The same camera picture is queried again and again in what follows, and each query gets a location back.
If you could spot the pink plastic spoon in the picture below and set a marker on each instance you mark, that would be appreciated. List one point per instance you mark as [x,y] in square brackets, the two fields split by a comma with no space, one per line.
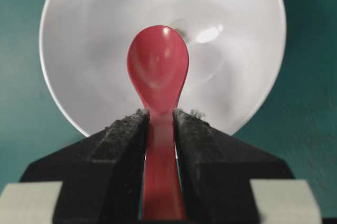
[157,64]

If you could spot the white round bowl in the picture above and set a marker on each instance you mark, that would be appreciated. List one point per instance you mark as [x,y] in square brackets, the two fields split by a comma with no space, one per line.
[236,50]

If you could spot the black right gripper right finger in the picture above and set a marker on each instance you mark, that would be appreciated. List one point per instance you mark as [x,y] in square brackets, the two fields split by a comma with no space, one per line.
[216,169]

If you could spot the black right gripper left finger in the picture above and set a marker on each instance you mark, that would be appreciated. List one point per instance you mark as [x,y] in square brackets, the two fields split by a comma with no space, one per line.
[101,175]

